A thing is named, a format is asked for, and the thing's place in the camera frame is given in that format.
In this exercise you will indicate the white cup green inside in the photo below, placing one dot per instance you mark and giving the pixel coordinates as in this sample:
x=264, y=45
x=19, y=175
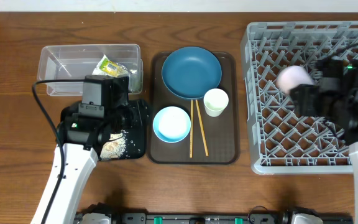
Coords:
x=215, y=101

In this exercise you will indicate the black waste tray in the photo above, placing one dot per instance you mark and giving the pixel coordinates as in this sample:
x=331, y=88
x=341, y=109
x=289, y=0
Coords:
x=90, y=126

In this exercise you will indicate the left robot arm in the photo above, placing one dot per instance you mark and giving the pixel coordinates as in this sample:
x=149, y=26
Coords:
x=72, y=167

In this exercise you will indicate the white cup pink inside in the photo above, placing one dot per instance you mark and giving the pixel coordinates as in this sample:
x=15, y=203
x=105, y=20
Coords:
x=291, y=77

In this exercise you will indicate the yellow green snack wrapper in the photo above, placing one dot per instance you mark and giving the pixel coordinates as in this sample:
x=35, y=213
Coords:
x=113, y=69

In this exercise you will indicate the right wooden chopstick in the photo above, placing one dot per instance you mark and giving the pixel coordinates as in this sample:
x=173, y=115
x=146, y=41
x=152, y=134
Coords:
x=202, y=129

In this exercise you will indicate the brown serving tray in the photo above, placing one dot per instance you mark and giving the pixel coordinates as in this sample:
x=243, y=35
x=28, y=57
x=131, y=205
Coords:
x=221, y=132

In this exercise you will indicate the left wooden chopstick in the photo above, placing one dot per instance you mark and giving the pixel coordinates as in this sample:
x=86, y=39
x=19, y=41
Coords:
x=191, y=130

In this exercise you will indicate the white napkin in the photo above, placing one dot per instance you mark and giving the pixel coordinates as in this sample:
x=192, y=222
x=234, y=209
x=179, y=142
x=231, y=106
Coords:
x=97, y=71

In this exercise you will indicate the wooden chopstick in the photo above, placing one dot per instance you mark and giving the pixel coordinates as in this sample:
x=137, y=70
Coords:
x=191, y=130
x=202, y=129

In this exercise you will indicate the grey dishwasher rack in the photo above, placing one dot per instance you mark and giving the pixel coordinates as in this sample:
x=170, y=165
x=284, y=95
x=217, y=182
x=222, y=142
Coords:
x=282, y=142

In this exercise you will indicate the pile of rice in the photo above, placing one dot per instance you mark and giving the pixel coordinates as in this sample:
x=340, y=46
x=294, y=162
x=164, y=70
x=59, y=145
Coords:
x=117, y=147

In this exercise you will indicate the clear plastic waste bin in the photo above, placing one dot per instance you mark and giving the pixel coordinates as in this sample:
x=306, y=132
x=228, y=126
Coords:
x=67, y=63

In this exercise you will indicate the light blue bowl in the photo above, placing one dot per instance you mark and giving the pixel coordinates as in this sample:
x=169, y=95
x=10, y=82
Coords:
x=171, y=124

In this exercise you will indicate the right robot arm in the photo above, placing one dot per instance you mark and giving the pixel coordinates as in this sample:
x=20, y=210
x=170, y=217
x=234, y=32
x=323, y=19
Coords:
x=334, y=97

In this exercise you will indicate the dark blue plate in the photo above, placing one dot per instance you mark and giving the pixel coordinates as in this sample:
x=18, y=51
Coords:
x=190, y=72

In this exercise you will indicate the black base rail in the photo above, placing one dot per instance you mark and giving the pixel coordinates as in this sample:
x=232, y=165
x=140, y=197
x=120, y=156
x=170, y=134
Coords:
x=197, y=218

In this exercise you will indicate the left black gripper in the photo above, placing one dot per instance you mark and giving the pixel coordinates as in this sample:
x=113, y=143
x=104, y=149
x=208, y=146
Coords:
x=131, y=110

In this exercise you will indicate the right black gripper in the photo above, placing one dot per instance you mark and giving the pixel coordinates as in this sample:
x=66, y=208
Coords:
x=301, y=99

